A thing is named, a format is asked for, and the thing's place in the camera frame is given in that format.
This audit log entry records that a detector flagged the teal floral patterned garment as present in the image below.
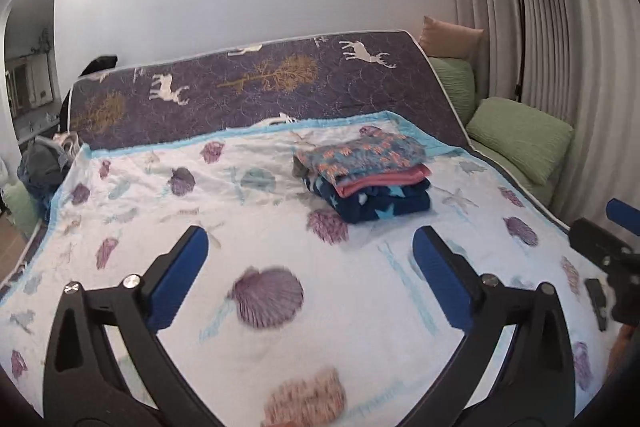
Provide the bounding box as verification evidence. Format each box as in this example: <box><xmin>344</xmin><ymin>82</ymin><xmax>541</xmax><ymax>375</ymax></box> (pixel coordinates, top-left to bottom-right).
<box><xmin>294</xmin><ymin>126</ymin><xmax>426</xmax><ymax>187</ymax></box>

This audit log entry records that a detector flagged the blue grey clothes pile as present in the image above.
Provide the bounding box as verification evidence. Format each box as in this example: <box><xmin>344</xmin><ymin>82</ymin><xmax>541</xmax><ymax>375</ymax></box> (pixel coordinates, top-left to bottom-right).
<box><xmin>17</xmin><ymin>132</ymin><xmax>81</xmax><ymax>215</ymax></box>

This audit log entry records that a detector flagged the black remote control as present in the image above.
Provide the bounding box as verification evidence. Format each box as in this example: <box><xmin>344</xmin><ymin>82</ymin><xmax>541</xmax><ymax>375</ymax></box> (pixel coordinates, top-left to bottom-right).
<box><xmin>585</xmin><ymin>279</ymin><xmax>608</xmax><ymax>332</ymax></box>

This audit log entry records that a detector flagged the large green pillow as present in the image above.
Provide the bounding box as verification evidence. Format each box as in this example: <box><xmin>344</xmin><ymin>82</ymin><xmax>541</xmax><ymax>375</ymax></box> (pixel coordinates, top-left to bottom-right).
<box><xmin>466</xmin><ymin>98</ymin><xmax>574</xmax><ymax>185</ymax></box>

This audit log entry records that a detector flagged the grey pleated curtain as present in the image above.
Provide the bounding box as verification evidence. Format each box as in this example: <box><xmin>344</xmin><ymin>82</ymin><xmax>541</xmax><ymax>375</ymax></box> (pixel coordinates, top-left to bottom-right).
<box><xmin>454</xmin><ymin>0</ymin><xmax>639</xmax><ymax>225</ymax></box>

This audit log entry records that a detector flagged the folded pink garment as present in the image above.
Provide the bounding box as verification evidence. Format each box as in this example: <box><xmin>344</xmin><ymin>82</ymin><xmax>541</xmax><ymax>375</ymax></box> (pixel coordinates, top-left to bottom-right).
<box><xmin>335</xmin><ymin>164</ymin><xmax>432</xmax><ymax>198</ymax></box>

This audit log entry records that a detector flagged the small green pillow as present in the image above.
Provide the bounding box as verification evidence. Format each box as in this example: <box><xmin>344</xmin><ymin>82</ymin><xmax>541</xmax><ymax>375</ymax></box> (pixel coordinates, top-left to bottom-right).
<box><xmin>430</xmin><ymin>57</ymin><xmax>476</xmax><ymax>126</ymax></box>

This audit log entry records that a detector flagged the white seashell quilt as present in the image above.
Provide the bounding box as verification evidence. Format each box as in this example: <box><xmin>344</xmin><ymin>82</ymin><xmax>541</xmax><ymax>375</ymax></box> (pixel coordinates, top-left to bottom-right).
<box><xmin>1</xmin><ymin>113</ymin><xmax>617</xmax><ymax>426</ymax></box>

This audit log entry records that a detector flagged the folded navy star blanket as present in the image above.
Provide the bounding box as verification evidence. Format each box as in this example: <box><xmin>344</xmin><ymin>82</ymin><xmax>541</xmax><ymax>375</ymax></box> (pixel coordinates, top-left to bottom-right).
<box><xmin>303</xmin><ymin>176</ymin><xmax>432</xmax><ymax>225</ymax></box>

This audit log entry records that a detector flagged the peach pillow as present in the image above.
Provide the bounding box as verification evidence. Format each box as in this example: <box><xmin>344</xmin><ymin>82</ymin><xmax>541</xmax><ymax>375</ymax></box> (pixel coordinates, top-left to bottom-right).
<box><xmin>418</xmin><ymin>15</ymin><xmax>485</xmax><ymax>61</ymax></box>

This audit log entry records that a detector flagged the dark purple deer mattress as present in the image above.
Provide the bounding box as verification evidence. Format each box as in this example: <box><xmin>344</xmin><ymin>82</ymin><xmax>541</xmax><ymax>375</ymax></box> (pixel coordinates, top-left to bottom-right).
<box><xmin>66</xmin><ymin>30</ymin><xmax>469</xmax><ymax>150</ymax></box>

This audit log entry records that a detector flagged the arched wall mirror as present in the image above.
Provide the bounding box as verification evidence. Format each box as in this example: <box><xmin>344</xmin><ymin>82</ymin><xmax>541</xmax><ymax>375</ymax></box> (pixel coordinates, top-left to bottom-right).
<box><xmin>4</xmin><ymin>0</ymin><xmax>61</xmax><ymax>144</ymax></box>

